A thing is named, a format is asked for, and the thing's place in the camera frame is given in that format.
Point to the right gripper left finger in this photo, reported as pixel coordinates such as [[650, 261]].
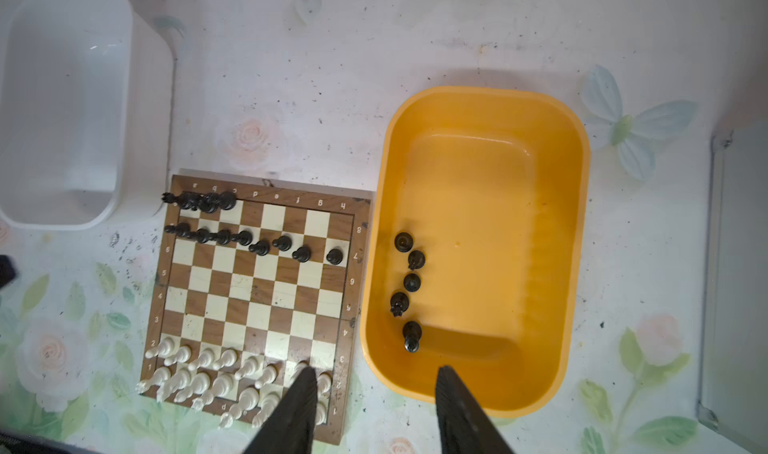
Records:
[[290, 428]]

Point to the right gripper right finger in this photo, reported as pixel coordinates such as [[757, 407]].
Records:
[[463, 425]]

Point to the wooden chess board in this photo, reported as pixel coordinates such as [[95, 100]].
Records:
[[256, 280]]

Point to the yellow plastic bin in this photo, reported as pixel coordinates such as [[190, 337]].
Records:
[[492, 186]]

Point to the silver metal case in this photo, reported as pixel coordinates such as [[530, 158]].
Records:
[[733, 384]]

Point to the white plastic bin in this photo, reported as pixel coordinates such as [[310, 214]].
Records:
[[86, 97]]

